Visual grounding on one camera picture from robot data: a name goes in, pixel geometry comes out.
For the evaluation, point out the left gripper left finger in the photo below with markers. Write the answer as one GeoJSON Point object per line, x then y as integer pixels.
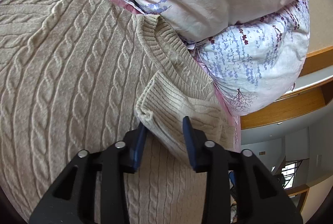
{"type": "Point", "coordinates": [71, 197]}

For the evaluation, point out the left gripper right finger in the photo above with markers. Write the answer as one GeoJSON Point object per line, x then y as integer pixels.
{"type": "Point", "coordinates": [260, 198]}

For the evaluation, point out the beige cable-knit sweater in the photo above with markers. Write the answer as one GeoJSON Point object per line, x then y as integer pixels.
{"type": "Point", "coordinates": [79, 74]}

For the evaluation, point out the wooden framed cabinet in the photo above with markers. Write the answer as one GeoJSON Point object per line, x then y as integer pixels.
{"type": "Point", "coordinates": [313, 91]}

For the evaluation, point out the right floral pillow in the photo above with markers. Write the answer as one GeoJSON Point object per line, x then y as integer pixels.
{"type": "Point", "coordinates": [254, 63]}

